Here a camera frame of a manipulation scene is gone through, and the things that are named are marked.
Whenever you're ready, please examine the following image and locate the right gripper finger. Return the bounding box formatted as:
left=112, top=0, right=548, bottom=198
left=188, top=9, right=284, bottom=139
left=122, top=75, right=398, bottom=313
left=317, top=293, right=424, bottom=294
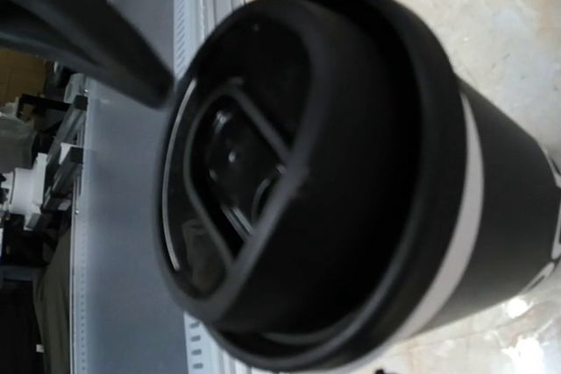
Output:
left=1, top=0, right=174, bottom=108

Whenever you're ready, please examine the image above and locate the aluminium front rail frame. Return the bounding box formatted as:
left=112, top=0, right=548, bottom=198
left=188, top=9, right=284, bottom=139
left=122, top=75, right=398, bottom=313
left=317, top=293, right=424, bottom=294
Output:
left=71, top=0, right=247, bottom=373

